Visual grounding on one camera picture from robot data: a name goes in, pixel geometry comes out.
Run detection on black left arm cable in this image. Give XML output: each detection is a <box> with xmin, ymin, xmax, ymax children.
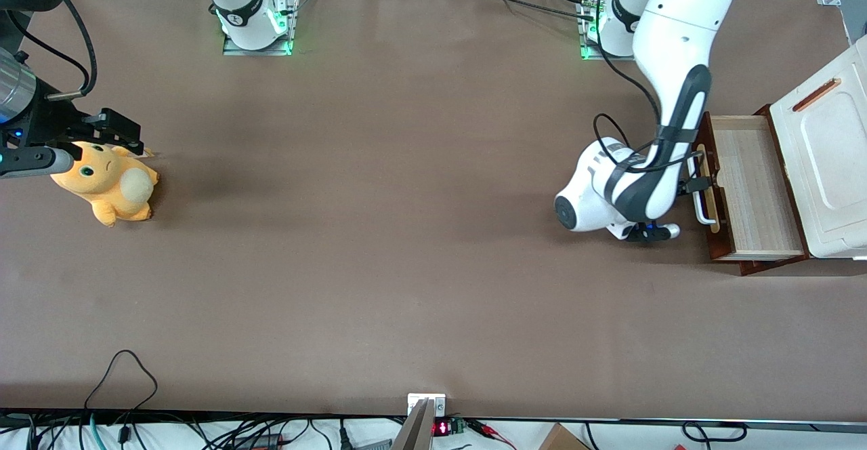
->
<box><xmin>593</xmin><ymin>0</ymin><xmax>706</xmax><ymax>175</ymax></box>

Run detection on black coiled cable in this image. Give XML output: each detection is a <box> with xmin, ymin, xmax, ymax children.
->
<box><xmin>681</xmin><ymin>421</ymin><xmax>748</xmax><ymax>444</ymax></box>

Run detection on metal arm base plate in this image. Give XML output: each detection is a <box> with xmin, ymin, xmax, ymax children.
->
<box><xmin>578</xmin><ymin>0</ymin><xmax>641</xmax><ymax>62</ymax></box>
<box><xmin>222</xmin><ymin>0</ymin><xmax>301</xmax><ymax>57</ymax></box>

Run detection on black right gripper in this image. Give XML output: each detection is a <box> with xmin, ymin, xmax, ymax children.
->
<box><xmin>0</xmin><ymin>77</ymin><xmax>145</xmax><ymax>166</ymax></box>

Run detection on wooden drawer with white handle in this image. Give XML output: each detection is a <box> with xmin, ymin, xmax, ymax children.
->
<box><xmin>691</xmin><ymin>111</ymin><xmax>809</xmax><ymax>263</ymax></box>

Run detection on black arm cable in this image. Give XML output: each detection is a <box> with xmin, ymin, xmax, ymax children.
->
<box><xmin>7</xmin><ymin>11</ymin><xmax>93</xmax><ymax>79</ymax></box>
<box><xmin>46</xmin><ymin>0</ymin><xmax>100</xmax><ymax>102</ymax></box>
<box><xmin>593</xmin><ymin>0</ymin><xmax>706</xmax><ymax>175</ymax></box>

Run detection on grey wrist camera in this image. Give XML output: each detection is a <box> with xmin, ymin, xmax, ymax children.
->
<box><xmin>623</xmin><ymin>222</ymin><xmax>681</xmax><ymax>243</ymax></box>
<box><xmin>0</xmin><ymin>146</ymin><xmax>77</xmax><ymax>181</ymax></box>

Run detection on brown cardboard box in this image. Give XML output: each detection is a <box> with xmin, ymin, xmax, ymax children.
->
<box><xmin>537</xmin><ymin>423</ymin><xmax>591</xmax><ymax>450</ymax></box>

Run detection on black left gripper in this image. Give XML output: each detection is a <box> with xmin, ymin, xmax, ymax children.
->
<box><xmin>674</xmin><ymin>169</ymin><xmax>714</xmax><ymax>202</ymax></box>

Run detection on grey aluminium bar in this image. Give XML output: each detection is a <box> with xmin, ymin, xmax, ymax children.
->
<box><xmin>392</xmin><ymin>398</ymin><xmax>436</xmax><ymax>450</ymax></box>

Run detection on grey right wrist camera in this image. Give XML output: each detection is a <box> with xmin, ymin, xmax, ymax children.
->
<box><xmin>0</xmin><ymin>146</ymin><xmax>77</xmax><ymax>181</ymax></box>

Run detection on white metal bracket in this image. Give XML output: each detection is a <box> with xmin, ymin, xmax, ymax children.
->
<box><xmin>407</xmin><ymin>393</ymin><xmax>447</xmax><ymax>418</ymax></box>

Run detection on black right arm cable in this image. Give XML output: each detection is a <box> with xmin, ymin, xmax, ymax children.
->
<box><xmin>7</xmin><ymin>11</ymin><xmax>93</xmax><ymax>79</ymax></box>
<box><xmin>46</xmin><ymin>0</ymin><xmax>100</xmax><ymax>102</ymax></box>

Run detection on white cabinet with wooden base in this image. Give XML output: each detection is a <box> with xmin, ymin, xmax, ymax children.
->
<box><xmin>738</xmin><ymin>33</ymin><xmax>867</xmax><ymax>277</ymax></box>

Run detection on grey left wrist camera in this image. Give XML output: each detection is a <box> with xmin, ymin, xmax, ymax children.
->
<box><xmin>623</xmin><ymin>222</ymin><xmax>681</xmax><ymax>243</ymax></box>

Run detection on orange plush toy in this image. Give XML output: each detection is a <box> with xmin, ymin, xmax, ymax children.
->
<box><xmin>49</xmin><ymin>140</ymin><xmax>161</xmax><ymax>228</ymax></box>

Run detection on black power adapter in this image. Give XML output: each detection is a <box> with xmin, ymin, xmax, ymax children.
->
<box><xmin>232</xmin><ymin>433</ymin><xmax>284</xmax><ymax>450</ymax></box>

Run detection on red clip leads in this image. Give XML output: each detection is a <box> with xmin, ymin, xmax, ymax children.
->
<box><xmin>466</xmin><ymin>419</ymin><xmax>517</xmax><ymax>450</ymax></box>

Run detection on black looped cable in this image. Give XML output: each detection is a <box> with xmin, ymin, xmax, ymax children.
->
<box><xmin>83</xmin><ymin>349</ymin><xmax>159</xmax><ymax>445</ymax></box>

